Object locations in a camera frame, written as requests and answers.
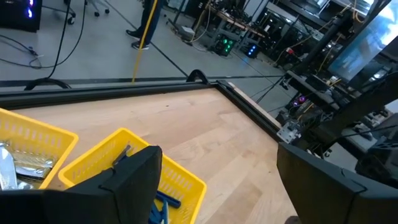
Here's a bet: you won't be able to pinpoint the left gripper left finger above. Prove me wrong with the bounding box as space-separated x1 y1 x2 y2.
0 145 164 224

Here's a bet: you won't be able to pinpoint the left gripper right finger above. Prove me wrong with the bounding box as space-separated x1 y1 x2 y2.
276 142 398 224

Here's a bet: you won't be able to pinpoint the dark blue disposable razor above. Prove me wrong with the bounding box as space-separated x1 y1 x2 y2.
154 190 182 210
111 144 132 167
148 200 170 224

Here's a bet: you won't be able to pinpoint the silver foil packet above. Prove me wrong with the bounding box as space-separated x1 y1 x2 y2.
15 179 35 191
12 150 57 180
0 141 19 191

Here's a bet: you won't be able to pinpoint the yellow slotted plastic basket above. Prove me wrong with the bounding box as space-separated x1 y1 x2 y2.
0 107 79 191
58 127 208 224

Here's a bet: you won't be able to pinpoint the lit computer under table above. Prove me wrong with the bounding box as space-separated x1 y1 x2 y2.
284 93 315 113

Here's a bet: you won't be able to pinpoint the black side table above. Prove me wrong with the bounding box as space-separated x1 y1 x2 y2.
284 70 340 110

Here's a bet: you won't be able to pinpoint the black pole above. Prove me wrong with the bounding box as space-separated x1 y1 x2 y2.
292 14 345 75

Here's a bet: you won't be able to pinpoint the bright monitor screen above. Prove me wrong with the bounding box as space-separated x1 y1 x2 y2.
328 0 398 82

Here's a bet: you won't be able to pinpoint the computer tower with blue lights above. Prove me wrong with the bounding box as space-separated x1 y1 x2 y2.
244 43 260 59

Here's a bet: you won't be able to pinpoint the computer tower with green lights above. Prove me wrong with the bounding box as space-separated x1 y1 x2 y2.
214 34 236 57

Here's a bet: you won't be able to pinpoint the black office chair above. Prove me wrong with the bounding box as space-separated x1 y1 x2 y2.
42 0 111 26

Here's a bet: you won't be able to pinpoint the wooden workbench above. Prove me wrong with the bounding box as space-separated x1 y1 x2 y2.
198 0 268 44

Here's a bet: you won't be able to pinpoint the person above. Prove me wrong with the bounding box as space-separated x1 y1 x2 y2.
125 0 165 51

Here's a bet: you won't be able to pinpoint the black computer tower, lit fans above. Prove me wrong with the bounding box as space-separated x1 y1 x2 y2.
0 0 44 34

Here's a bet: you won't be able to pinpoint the black aluminium table frame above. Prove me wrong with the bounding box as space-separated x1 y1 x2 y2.
0 79 282 142

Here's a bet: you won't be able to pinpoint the black cable with coil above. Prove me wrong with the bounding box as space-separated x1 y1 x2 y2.
24 0 86 91

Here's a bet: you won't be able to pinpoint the black floor cable bundle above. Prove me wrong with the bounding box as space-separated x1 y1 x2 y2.
0 30 86 70

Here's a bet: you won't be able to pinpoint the black cable loop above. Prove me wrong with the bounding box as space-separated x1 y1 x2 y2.
185 68 210 85

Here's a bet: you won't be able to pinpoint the yellow hanging cable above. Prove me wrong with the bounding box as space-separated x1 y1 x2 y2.
131 0 159 84

